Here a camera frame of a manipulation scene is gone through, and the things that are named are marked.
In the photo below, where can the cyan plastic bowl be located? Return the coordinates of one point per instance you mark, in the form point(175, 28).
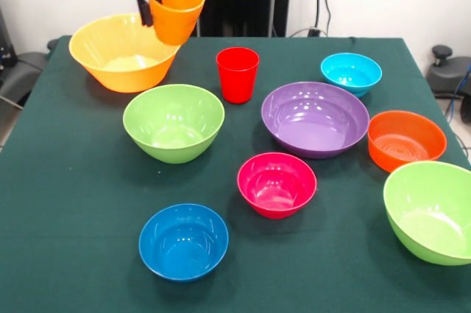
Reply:
point(349, 70)

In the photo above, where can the orange plastic cup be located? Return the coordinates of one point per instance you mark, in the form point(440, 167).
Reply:
point(176, 22)

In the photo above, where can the purple plastic bowl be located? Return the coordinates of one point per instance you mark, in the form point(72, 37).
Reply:
point(315, 121)

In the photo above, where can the blue plastic bowl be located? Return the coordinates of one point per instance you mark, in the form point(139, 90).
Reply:
point(183, 243)

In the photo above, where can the green plastic bowl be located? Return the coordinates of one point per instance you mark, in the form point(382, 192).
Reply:
point(173, 125)
point(430, 213)

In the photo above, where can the red-orange plastic bowl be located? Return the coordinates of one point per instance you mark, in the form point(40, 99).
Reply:
point(406, 140)

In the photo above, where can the red plastic cup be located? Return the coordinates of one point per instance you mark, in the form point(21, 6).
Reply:
point(237, 77)

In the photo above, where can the dark green tablecloth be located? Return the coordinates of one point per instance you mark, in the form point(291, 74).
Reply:
point(312, 272)

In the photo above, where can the large orange plastic bowl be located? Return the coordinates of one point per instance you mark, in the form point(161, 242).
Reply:
point(121, 55)

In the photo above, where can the pink plastic bowl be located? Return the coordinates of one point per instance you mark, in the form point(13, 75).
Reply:
point(276, 184)

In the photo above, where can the black pedestal foot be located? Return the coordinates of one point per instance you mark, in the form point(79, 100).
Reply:
point(22, 70)
point(447, 73)

